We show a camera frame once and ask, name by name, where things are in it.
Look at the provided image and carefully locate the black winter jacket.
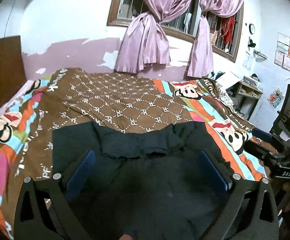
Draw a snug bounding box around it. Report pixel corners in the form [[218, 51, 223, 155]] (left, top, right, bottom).
[[52, 122, 230, 239]]

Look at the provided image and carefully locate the wooden desk shelf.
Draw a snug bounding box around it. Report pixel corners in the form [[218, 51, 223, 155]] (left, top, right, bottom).
[[228, 81, 262, 120]]

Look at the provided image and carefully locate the colourful cartoon bed quilt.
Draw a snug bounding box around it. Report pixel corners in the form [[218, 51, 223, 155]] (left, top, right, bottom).
[[0, 68, 266, 239]]

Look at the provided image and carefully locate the red hanging garment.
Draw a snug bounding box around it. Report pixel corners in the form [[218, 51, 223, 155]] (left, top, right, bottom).
[[221, 16, 236, 45]]

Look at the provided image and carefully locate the brown wooden headboard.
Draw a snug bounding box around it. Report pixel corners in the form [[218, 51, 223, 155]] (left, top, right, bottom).
[[0, 36, 26, 107]]

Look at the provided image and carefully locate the right pink curtain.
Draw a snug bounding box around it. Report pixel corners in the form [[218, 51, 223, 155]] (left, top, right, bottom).
[[187, 0, 247, 79]]

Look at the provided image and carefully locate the pink curtain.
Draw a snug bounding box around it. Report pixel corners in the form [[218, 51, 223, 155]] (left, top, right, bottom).
[[115, 0, 192, 74], [187, 0, 247, 79]]

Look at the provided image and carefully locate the left pink curtain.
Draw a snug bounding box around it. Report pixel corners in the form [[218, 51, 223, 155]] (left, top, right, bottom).
[[115, 0, 192, 74]]

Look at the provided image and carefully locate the wooden framed window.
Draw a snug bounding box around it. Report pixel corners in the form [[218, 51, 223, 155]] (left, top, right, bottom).
[[107, 0, 244, 62]]

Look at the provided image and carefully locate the round wall clock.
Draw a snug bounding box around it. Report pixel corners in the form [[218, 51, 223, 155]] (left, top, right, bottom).
[[248, 23, 255, 35]]

